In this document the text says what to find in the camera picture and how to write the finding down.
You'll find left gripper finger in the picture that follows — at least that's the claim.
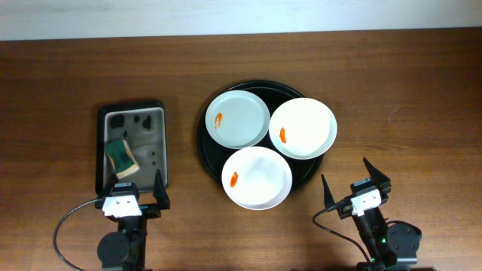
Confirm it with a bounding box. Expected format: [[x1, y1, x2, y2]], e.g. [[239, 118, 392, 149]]
[[98, 173, 119, 199], [153, 169, 170, 209]]

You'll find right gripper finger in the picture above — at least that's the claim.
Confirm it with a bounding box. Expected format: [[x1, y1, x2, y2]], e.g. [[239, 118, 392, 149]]
[[321, 174, 335, 211], [363, 157, 392, 193]]

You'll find green yellow sponge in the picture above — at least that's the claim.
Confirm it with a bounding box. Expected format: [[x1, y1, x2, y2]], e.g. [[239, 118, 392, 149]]
[[105, 139, 139, 179]]

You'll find white plate front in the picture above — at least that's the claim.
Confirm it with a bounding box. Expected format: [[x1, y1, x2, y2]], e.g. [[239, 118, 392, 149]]
[[221, 146, 293, 211]]

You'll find white plate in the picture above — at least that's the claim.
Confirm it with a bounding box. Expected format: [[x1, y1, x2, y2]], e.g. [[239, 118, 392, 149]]
[[221, 146, 293, 211], [269, 98, 337, 160]]

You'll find pale blue plate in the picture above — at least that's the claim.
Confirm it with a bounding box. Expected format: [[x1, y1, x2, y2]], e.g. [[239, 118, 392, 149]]
[[205, 90, 270, 149]]

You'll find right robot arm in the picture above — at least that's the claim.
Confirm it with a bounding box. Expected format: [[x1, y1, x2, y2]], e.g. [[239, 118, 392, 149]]
[[313, 159, 422, 270]]

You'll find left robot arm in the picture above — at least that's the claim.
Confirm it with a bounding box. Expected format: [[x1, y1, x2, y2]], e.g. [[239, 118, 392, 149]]
[[97, 170, 170, 271]]

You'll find round black tray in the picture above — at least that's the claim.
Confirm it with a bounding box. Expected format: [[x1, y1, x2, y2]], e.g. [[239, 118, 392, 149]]
[[196, 79, 324, 191]]

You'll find black rectangular tray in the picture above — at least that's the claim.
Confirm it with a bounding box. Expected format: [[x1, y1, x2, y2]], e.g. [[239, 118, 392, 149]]
[[95, 99, 169, 196]]

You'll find silver metal pan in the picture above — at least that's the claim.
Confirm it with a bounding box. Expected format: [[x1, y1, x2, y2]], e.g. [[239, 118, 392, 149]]
[[102, 106, 167, 190]]

